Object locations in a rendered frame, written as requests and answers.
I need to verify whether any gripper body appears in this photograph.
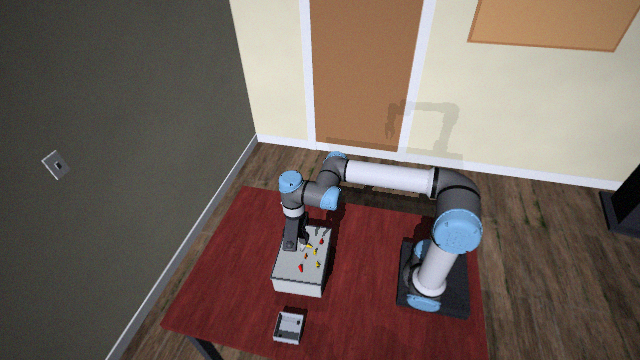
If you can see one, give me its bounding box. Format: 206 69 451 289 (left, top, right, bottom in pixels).
284 211 309 238

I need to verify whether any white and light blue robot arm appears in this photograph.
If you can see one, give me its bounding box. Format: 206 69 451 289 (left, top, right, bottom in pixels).
279 151 482 312

